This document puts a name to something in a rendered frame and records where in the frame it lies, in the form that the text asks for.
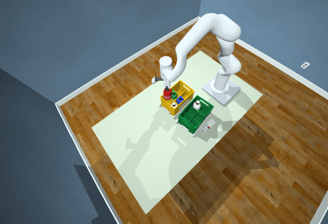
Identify blue bottle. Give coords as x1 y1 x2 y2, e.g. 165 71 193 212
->
176 96 184 104

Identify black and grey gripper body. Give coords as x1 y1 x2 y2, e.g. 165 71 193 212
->
163 79 171 89

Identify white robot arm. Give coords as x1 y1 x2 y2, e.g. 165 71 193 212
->
152 13 241 94

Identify green divided crate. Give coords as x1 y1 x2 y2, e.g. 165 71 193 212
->
178 98 212 134

